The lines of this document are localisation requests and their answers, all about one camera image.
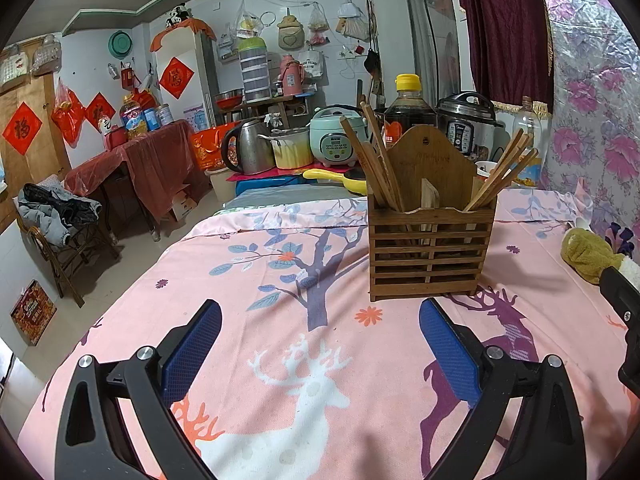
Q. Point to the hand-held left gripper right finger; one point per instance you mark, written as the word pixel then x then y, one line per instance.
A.
pixel 450 350

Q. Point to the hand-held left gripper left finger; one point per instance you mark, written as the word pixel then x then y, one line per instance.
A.
pixel 192 350

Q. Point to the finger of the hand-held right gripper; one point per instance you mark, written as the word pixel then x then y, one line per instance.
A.
pixel 622 297

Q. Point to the wooden chopstick holder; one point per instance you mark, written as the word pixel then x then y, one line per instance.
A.
pixel 430 260

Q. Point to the bundle of wooden chopsticks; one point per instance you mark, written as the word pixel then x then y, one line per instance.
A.
pixel 380 175

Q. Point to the olive and white plush toy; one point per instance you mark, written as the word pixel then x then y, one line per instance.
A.
pixel 585 260

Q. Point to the pink deer printed bedsheet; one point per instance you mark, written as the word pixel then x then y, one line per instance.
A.
pixel 390 360

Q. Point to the cardboard box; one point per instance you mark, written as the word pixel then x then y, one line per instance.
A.
pixel 185 205

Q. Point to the wooden chair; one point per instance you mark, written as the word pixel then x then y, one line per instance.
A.
pixel 65 270

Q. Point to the red printed box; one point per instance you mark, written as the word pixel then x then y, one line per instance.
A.
pixel 34 312

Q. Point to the blue plastic crate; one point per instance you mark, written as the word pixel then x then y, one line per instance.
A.
pixel 270 186

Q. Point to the red and white bowl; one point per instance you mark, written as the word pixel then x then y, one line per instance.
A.
pixel 485 167

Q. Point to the table with red cloth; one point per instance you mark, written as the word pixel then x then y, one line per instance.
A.
pixel 155 160

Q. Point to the pile of grey clothes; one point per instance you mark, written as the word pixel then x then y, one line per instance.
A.
pixel 50 210

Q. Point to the red gift bag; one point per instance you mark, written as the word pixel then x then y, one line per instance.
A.
pixel 205 147

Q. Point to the clear plastic oil bottle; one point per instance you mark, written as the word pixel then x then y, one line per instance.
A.
pixel 526 115

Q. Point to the steel electric kettle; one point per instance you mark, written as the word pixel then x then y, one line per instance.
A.
pixel 250 150

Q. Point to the yellow ladle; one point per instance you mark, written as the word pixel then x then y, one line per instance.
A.
pixel 325 176

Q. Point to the floral plastic sheet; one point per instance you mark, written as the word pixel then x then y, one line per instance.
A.
pixel 590 85

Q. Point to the steel pot with lid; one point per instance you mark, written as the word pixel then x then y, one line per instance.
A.
pixel 292 152

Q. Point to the steel electric pressure cooker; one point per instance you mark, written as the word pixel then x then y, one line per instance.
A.
pixel 465 125

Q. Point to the yellow cooking oil jug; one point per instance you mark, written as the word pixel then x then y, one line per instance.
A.
pixel 134 122

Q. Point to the wooden door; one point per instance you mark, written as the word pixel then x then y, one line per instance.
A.
pixel 37 170

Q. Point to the pale green rice cooker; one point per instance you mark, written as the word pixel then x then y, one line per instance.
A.
pixel 332 140

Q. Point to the dark sauce bottle yellow cap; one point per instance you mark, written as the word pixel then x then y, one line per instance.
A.
pixel 407 110

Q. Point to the red basin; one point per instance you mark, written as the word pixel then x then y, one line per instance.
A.
pixel 229 100

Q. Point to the red diamond paper decoration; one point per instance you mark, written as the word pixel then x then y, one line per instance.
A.
pixel 21 128
pixel 176 78
pixel 100 111

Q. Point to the red plastic bag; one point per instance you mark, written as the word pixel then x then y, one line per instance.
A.
pixel 67 120

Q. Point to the white refrigerator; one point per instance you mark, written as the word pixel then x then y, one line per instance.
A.
pixel 207 85

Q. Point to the pink thermos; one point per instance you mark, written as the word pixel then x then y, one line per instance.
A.
pixel 291 77

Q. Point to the black hanging ladle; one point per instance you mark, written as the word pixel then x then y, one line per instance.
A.
pixel 371 62

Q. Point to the dark red curtain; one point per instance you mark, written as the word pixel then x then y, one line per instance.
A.
pixel 500 25

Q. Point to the white printed tote bag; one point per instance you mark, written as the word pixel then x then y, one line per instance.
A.
pixel 311 65

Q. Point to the green plastic basin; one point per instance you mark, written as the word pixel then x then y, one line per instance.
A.
pixel 121 45

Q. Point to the orange cloth cover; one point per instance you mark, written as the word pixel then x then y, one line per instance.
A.
pixel 185 27

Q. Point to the woven basket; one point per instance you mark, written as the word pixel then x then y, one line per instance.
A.
pixel 11 67
pixel 46 55

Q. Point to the beige heart pouch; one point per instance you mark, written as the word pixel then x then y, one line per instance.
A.
pixel 290 35

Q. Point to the hanging clear plastic bag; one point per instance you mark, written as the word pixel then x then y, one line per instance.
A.
pixel 248 22
pixel 318 27

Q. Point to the panda plush toy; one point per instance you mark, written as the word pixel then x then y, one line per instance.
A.
pixel 177 15

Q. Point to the hanging white bag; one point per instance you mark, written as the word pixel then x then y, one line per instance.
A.
pixel 352 25

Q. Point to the red wall ornament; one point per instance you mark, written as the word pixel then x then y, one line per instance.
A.
pixel 129 75

